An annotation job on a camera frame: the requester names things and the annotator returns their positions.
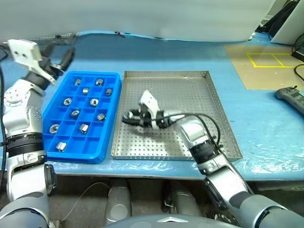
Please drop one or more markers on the small black red clip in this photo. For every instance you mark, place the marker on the small black red clip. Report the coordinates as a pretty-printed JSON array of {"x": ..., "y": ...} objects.
[{"x": 120, "y": 34}]

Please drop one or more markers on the perforated metal tray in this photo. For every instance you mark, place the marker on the perforated metal tray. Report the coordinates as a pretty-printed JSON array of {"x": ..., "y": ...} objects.
[{"x": 166, "y": 90}]

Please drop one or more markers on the blue table cover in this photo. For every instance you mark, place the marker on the blue table cover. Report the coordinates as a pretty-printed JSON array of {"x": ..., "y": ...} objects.
[{"x": 261, "y": 133}]

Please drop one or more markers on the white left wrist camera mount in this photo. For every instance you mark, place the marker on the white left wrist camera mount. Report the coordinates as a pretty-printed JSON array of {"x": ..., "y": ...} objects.
[{"x": 22, "y": 51}]

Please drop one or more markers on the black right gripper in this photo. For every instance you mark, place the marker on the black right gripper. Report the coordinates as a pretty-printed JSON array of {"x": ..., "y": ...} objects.
[{"x": 145, "y": 120}]

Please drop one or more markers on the dark grey rounded cylinder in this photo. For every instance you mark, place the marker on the dark grey rounded cylinder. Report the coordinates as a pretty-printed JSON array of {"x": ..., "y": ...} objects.
[
  {"x": 118, "y": 202},
  {"x": 185, "y": 199}
]

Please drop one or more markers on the grey handheld remote controller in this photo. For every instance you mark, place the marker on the grey handheld remote controller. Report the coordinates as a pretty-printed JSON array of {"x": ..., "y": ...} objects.
[{"x": 292, "y": 97}]

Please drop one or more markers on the blue compartment tray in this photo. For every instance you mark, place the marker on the blue compartment tray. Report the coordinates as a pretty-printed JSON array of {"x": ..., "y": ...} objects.
[{"x": 93, "y": 145}]

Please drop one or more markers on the grey robot torso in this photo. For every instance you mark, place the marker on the grey robot torso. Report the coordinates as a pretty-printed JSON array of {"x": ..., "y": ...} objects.
[{"x": 166, "y": 222}]

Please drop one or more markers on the yellow tape squares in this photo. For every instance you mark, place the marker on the yellow tape squares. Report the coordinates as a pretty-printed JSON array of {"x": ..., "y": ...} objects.
[{"x": 268, "y": 67}]

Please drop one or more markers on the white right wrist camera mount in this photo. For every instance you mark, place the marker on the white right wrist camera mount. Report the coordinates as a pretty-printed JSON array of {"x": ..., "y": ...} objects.
[{"x": 149, "y": 101}]

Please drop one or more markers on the metal nut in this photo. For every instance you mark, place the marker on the metal nut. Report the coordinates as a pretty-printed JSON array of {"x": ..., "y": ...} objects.
[
  {"x": 94, "y": 102},
  {"x": 75, "y": 113}
]

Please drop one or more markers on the black flat device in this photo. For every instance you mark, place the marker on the black flat device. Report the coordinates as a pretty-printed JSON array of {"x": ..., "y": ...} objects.
[{"x": 299, "y": 56}]

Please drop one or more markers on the metal nut top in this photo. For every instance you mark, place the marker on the metal nut top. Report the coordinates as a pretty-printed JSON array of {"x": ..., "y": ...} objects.
[{"x": 94, "y": 102}]

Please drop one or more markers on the white backdrop sheet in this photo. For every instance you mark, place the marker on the white backdrop sheet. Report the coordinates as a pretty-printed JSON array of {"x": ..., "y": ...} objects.
[{"x": 118, "y": 14}]

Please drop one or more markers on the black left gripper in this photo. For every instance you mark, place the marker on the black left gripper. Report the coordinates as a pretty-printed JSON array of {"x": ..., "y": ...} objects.
[{"x": 51, "y": 69}]

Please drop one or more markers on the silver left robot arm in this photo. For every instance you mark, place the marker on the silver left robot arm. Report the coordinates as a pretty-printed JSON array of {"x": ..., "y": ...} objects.
[{"x": 19, "y": 114}]

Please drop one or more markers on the white upright panel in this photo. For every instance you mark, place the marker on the white upright panel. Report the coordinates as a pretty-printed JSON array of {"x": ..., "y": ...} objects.
[{"x": 291, "y": 23}]

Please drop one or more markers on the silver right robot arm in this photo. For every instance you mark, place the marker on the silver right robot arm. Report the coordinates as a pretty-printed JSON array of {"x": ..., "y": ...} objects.
[{"x": 192, "y": 130}]

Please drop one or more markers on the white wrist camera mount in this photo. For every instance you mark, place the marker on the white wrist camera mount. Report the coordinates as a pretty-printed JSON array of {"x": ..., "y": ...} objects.
[
  {"x": 22, "y": 51},
  {"x": 149, "y": 101}
]

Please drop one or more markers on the brown cardboard mat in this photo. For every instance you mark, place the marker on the brown cardboard mat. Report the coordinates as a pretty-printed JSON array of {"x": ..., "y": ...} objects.
[{"x": 261, "y": 78}]

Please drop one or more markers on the black equipment pile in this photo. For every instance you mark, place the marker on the black equipment pile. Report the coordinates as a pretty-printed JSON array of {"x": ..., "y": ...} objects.
[{"x": 278, "y": 19}]

